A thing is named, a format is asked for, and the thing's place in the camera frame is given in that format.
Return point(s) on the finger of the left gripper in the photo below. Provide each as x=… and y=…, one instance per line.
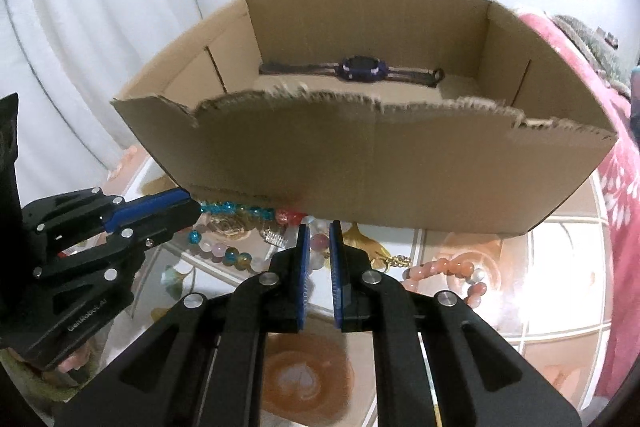
x=143, y=207
x=135, y=238

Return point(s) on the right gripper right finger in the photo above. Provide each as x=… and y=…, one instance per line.
x=436, y=362

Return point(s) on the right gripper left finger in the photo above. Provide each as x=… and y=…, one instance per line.
x=201, y=364

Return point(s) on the silver gold hair clip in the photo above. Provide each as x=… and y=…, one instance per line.
x=274, y=236

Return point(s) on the patterned tablecloth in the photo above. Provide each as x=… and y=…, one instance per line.
x=547, y=292

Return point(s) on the brown cardboard box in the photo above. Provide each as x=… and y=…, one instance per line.
x=509, y=134

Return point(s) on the purple wrist watch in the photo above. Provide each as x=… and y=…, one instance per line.
x=359, y=69

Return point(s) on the white curtain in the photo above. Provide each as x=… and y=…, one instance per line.
x=66, y=60

